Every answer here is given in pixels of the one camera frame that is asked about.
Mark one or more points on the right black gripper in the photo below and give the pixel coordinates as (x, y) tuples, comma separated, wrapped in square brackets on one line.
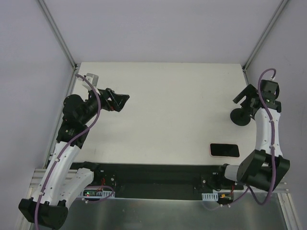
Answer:
[(248, 101)]

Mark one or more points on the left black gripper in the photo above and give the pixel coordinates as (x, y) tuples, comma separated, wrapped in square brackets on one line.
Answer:
[(108, 99)]

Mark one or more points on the black phone stand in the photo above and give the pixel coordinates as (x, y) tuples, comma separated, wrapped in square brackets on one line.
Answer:
[(239, 117)]

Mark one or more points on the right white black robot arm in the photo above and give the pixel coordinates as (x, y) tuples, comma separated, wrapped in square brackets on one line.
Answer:
[(265, 166)]

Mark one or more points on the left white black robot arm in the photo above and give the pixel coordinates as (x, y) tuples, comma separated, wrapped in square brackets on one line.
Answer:
[(50, 203)]

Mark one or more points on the black phone pink case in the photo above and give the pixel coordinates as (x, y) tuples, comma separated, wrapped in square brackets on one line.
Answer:
[(224, 150)]

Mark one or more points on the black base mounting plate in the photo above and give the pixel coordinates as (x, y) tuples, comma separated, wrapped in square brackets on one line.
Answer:
[(154, 181)]

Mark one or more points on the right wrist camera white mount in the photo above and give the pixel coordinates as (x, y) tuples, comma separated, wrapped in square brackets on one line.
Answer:
[(270, 87)]

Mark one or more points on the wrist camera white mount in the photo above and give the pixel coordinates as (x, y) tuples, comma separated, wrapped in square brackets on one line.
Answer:
[(270, 87), (89, 81)]

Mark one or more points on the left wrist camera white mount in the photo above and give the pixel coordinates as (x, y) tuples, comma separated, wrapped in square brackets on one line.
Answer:
[(89, 81)]

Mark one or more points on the left white cable duct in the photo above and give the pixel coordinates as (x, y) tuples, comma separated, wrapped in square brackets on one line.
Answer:
[(97, 194)]

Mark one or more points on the white cable duct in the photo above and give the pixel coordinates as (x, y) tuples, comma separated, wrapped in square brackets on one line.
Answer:
[(97, 194), (217, 196)]

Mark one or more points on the left aluminium frame post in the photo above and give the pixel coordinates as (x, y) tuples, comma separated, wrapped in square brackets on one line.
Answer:
[(56, 32)]

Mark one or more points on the aluminium frame post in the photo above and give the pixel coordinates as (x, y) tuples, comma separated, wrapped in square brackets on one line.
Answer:
[(265, 33), (56, 32)]

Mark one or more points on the right aluminium frame post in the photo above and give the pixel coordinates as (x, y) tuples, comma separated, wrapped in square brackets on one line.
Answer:
[(265, 33)]

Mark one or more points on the right white cable duct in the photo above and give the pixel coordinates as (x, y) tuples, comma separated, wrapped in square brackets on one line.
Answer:
[(217, 196)]

